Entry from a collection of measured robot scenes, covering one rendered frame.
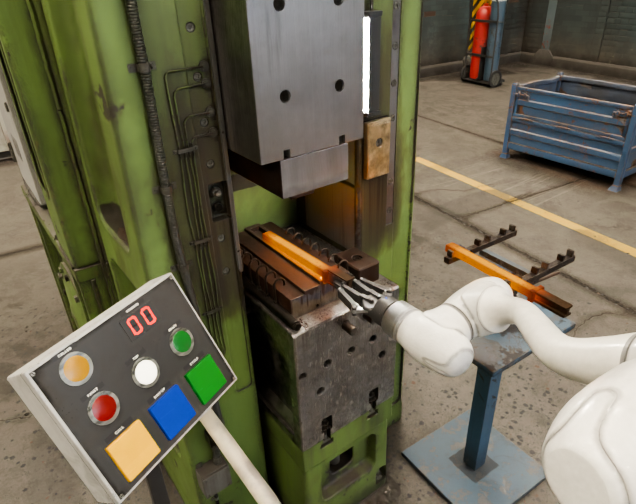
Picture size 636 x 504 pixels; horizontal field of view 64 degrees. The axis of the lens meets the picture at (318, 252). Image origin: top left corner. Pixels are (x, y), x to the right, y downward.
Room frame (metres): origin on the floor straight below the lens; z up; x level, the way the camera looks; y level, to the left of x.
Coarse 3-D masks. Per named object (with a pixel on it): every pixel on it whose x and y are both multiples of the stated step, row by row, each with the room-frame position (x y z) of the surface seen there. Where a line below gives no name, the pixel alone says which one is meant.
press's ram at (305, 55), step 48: (240, 0) 1.10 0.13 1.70; (288, 0) 1.14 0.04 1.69; (336, 0) 1.21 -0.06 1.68; (240, 48) 1.11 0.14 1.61; (288, 48) 1.13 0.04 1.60; (336, 48) 1.21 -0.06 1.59; (240, 96) 1.13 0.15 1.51; (288, 96) 1.13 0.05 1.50; (336, 96) 1.21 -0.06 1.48; (240, 144) 1.15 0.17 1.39; (288, 144) 1.13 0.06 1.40; (336, 144) 1.20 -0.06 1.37
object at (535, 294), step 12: (456, 252) 1.34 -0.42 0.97; (468, 252) 1.32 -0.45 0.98; (480, 264) 1.26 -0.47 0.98; (492, 264) 1.25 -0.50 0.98; (492, 276) 1.21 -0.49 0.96; (504, 276) 1.18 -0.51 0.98; (516, 276) 1.18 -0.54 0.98; (516, 288) 1.14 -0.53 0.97; (528, 288) 1.12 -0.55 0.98; (540, 288) 1.11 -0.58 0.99; (528, 300) 1.10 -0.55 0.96; (540, 300) 1.09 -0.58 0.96; (552, 300) 1.06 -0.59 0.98; (564, 312) 1.03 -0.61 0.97
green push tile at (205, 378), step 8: (200, 360) 0.82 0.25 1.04; (208, 360) 0.83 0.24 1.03; (192, 368) 0.80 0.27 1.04; (200, 368) 0.80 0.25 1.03; (208, 368) 0.81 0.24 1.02; (216, 368) 0.82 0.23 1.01; (184, 376) 0.78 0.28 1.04; (192, 376) 0.78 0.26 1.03; (200, 376) 0.79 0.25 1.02; (208, 376) 0.80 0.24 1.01; (216, 376) 0.81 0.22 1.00; (192, 384) 0.77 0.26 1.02; (200, 384) 0.78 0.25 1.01; (208, 384) 0.79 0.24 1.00; (216, 384) 0.80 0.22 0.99; (200, 392) 0.77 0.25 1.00; (208, 392) 0.78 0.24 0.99; (216, 392) 0.79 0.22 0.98; (200, 400) 0.76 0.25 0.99; (208, 400) 0.77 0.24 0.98
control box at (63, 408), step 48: (144, 288) 0.87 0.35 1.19; (96, 336) 0.73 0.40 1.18; (144, 336) 0.78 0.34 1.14; (192, 336) 0.84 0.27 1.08; (48, 384) 0.63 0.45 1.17; (96, 384) 0.67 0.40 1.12; (144, 384) 0.72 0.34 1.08; (48, 432) 0.62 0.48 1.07; (96, 432) 0.62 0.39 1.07; (96, 480) 0.57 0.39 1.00
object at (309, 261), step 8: (272, 232) 1.44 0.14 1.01; (272, 240) 1.39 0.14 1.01; (280, 240) 1.38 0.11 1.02; (280, 248) 1.35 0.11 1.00; (288, 248) 1.32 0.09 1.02; (296, 248) 1.32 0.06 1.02; (296, 256) 1.28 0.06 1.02; (304, 256) 1.27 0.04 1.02; (312, 256) 1.26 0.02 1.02; (304, 264) 1.25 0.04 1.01; (312, 264) 1.22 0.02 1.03; (320, 264) 1.21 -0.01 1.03; (320, 272) 1.19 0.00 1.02; (336, 272) 1.14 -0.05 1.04; (344, 272) 1.14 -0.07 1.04; (344, 280) 1.10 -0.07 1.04; (336, 288) 1.13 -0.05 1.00
